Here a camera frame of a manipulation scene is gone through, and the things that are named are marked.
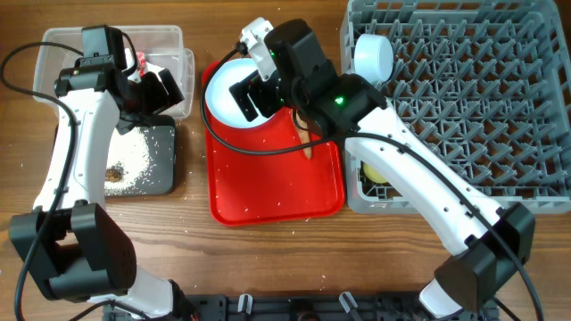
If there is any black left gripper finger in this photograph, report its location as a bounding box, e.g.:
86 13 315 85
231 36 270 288
140 71 169 114
158 69 185 105

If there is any large light blue plate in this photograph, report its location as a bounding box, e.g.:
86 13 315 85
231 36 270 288
206 58 275 129

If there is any red snack wrapper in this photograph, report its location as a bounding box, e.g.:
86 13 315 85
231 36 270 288
137 52 146 77

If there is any white rice pile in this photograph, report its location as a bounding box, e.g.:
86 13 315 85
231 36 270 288
104 128 150 197

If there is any brown food scrap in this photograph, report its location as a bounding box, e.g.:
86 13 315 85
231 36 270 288
105 163 125 183

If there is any small light blue bowl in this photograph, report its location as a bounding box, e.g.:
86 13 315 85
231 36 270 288
353 34 394 84

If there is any yellow cup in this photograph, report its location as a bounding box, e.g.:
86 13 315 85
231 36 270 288
362 163 387 184

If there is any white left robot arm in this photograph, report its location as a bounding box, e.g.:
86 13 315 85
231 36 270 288
9 39 195 320

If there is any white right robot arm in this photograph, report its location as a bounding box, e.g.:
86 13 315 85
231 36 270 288
230 18 543 320

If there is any grey dishwasher rack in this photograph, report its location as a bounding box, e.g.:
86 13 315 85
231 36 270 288
340 0 570 214

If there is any clear plastic bin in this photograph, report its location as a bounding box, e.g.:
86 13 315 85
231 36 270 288
33 25 194 119

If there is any brown carrot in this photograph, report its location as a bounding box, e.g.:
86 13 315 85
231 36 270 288
292 110 312 160

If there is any black tray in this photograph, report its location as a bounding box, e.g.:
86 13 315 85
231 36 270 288
53 114 178 197

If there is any red serving tray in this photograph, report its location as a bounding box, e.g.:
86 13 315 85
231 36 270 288
201 60 347 227

